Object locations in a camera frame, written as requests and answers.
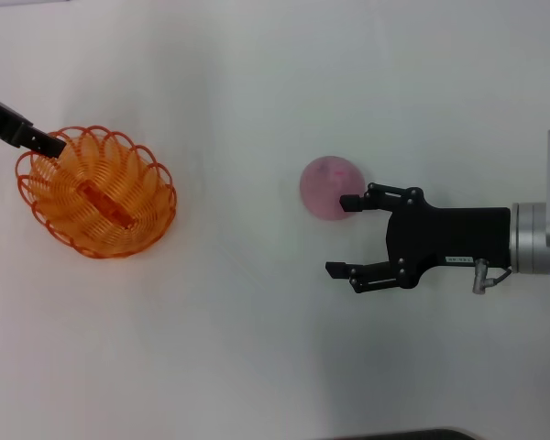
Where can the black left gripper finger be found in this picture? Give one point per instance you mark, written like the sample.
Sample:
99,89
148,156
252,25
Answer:
27,135

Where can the orange woven plastic basket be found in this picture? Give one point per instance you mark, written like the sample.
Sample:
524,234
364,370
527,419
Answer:
64,183

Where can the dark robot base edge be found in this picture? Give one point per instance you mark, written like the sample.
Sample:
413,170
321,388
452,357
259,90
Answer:
403,434

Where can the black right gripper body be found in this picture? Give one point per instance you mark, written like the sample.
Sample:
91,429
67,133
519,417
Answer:
449,234

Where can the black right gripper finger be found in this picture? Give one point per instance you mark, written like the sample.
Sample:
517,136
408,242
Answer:
380,197
373,277

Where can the pink peach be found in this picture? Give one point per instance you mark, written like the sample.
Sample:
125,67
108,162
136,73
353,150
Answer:
323,188

